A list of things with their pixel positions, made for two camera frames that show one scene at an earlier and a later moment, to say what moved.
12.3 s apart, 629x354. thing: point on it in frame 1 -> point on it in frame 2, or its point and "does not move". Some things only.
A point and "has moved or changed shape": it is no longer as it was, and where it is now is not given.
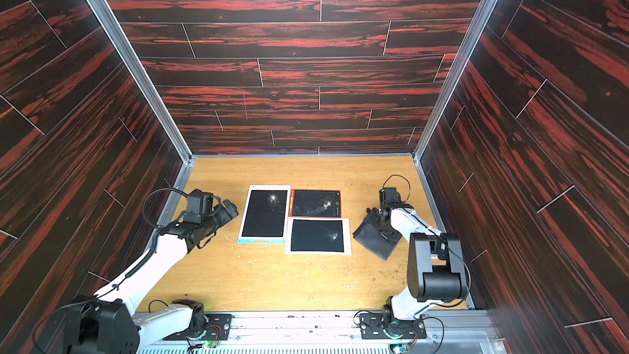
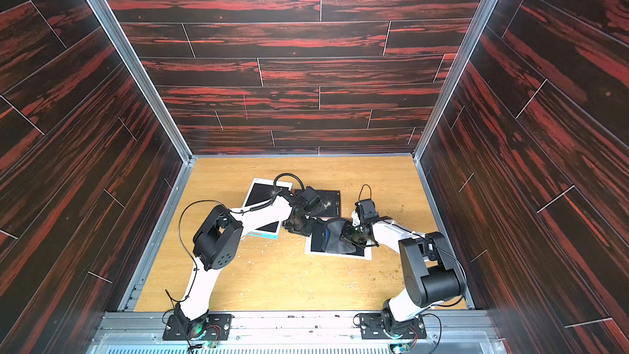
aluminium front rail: x=447 y=332 does not move
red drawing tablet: x=314 y=203 does not move
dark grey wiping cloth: x=373 y=241 has moved or changed shape
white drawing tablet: x=318 y=236 has moved or changed shape
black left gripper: x=225 y=215 -> x=311 y=222
